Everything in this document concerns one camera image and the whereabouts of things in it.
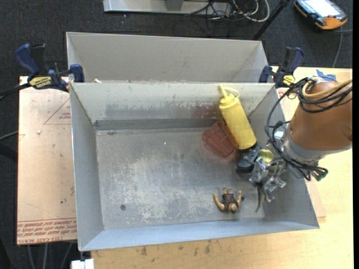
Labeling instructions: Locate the yellow-green ball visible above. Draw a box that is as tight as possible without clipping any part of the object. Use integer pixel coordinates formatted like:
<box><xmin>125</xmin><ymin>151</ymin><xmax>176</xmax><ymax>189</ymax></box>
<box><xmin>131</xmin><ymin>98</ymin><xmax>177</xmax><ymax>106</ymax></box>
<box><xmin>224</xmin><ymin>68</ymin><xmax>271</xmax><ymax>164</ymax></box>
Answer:
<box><xmin>257</xmin><ymin>149</ymin><xmax>275</xmax><ymax>164</ymax></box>

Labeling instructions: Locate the dark grey rounded block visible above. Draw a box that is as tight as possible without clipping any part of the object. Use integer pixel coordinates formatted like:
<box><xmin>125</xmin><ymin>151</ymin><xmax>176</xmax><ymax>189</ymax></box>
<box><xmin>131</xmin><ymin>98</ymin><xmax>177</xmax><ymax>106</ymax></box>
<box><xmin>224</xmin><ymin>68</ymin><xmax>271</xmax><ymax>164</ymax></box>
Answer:
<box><xmin>236</xmin><ymin>146</ymin><xmax>261</xmax><ymax>177</ymax></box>

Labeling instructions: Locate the grey toy dinosaur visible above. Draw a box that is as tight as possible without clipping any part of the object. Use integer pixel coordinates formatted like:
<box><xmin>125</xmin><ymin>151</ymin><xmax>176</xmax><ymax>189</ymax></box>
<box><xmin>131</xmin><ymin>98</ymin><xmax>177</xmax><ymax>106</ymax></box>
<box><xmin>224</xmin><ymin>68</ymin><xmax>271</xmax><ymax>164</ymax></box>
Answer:
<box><xmin>254</xmin><ymin>182</ymin><xmax>275</xmax><ymax>214</ymax></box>

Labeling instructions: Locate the brown toy figure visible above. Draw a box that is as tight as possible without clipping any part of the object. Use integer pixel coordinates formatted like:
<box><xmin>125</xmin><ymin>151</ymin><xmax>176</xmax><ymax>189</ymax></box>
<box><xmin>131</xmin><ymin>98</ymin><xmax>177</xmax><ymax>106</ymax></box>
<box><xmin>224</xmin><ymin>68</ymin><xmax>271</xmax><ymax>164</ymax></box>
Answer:
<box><xmin>213</xmin><ymin>186</ymin><xmax>243</xmax><ymax>215</ymax></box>

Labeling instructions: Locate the red-brown flat block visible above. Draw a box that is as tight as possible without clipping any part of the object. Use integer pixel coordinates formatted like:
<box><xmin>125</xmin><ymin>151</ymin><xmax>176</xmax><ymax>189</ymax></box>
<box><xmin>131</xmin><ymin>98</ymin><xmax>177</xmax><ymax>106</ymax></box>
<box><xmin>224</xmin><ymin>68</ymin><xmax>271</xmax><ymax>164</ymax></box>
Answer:
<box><xmin>201</xmin><ymin>119</ymin><xmax>240</xmax><ymax>159</ymax></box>

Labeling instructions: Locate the yellow squeeze bottle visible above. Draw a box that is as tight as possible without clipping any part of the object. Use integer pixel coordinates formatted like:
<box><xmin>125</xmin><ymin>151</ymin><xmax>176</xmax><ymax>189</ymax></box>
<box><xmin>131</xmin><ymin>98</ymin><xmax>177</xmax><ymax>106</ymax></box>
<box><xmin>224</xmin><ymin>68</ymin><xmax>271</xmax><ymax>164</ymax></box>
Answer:
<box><xmin>218</xmin><ymin>85</ymin><xmax>257</xmax><ymax>151</ymax></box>

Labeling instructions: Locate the grey metal bin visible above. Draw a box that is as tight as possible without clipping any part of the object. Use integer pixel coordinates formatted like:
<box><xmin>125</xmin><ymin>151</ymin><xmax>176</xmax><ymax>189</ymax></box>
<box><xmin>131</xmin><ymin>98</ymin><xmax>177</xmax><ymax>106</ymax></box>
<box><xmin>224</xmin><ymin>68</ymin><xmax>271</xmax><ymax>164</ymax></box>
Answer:
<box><xmin>66</xmin><ymin>31</ymin><xmax>320</xmax><ymax>252</ymax></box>

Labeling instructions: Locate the brown cardboard board, red print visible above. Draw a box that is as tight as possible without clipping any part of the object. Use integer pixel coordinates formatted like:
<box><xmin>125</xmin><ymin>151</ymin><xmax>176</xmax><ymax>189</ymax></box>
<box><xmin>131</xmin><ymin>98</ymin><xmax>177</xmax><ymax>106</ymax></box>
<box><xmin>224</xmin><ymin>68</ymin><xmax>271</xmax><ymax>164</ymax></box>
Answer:
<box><xmin>16</xmin><ymin>71</ymin><xmax>328</xmax><ymax>246</ymax></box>

